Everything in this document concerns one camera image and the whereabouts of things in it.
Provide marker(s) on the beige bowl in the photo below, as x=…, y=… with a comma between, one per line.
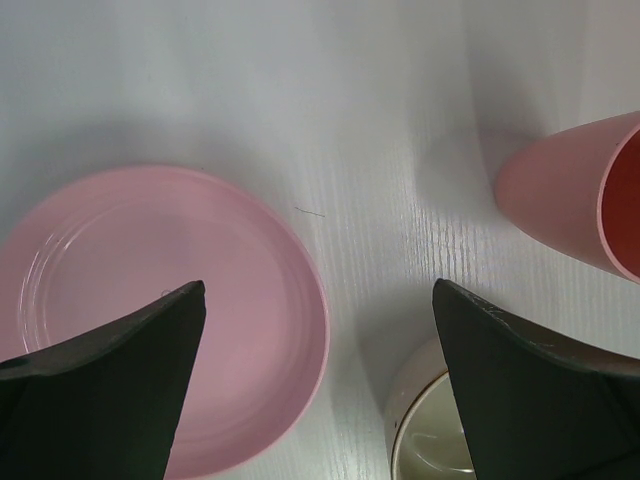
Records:
x=423, y=432

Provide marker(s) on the pink plate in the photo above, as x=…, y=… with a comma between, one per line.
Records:
x=111, y=243

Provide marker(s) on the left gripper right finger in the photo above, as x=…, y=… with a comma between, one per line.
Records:
x=534, y=403

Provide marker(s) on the pink cup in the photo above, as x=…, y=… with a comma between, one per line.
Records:
x=577, y=192

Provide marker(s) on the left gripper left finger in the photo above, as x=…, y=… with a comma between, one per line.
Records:
x=105, y=404

